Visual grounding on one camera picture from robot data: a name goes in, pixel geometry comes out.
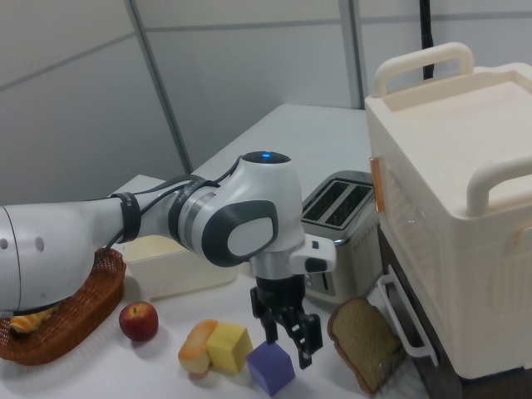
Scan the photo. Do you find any cream square plastic tub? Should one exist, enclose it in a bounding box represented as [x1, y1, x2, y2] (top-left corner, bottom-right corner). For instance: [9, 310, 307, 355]
[122, 235, 239, 301]

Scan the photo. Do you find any purple cube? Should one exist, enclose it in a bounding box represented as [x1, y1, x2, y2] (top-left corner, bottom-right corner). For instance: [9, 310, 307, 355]
[245, 341, 297, 397]

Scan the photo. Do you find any black pole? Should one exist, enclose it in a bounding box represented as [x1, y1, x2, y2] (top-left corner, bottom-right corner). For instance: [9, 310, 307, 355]
[416, 0, 436, 81]

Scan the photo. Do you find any golden bread roll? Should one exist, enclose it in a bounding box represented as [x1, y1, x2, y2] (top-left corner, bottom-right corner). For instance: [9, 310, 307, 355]
[178, 318, 220, 374]

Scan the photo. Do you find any red apple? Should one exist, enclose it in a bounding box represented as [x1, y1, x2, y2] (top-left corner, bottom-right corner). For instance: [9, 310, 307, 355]
[118, 301, 160, 342]

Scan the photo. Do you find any yellow cube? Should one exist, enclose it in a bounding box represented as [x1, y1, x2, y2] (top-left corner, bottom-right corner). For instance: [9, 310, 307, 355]
[205, 320, 254, 374]

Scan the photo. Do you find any brown bread slice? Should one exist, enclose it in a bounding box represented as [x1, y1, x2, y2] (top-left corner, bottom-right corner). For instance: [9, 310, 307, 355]
[327, 296, 402, 395]

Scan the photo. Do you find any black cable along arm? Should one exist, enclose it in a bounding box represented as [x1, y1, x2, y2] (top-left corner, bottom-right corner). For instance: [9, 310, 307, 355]
[91, 160, 243, 267]

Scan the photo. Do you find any silver two-slot toaster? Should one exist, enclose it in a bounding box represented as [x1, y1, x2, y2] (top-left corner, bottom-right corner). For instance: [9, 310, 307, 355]
[299, 170, 382, 308]

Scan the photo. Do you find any cream toy kitchen cabinet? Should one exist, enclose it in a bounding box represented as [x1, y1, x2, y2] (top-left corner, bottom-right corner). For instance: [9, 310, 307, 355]
[364, 41, 532, 382]

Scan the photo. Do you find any striped croissant pastry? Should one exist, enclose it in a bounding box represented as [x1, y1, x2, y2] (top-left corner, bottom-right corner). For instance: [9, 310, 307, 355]
[8, 306, 58, 336]

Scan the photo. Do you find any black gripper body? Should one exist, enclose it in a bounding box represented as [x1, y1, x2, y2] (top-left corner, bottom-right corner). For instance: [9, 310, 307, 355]
[254, 273, 308, 313]

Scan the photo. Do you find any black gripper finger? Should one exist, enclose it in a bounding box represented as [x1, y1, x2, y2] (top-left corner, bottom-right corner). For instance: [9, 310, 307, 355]
[281, 308, 324, 371]
[249, 288, 279, 345]

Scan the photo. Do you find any brown wicker basket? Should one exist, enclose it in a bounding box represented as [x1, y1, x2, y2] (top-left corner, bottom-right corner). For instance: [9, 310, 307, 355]
[0, 248, 127, 367]

